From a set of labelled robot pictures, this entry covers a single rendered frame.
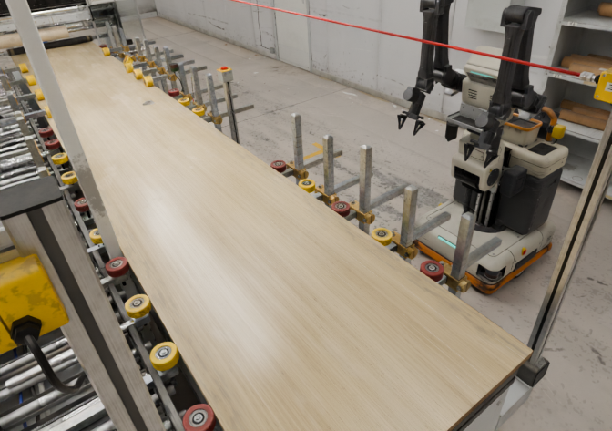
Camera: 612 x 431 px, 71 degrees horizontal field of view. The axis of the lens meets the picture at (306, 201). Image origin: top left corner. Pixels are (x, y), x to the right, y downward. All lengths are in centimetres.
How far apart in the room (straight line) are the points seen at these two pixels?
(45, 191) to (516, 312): 265
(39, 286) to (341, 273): 127
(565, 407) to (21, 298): 237
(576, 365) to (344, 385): 164
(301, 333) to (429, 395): 40
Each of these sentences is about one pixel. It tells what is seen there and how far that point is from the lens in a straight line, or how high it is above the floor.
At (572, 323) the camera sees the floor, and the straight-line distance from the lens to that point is 288.
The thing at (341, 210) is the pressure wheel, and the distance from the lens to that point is 183.
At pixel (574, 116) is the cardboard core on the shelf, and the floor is 58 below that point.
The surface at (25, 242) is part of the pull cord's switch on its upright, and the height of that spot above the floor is 178.
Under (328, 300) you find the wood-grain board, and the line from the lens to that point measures 145.
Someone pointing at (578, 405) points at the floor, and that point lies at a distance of 255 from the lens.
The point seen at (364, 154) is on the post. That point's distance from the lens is 175.
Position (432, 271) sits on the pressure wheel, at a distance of 158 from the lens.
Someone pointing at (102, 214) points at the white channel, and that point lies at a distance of 179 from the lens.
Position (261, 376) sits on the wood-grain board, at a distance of 129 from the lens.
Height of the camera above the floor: 196
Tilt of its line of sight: 34 degrees down
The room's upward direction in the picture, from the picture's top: 4 degrees counter-clockwise
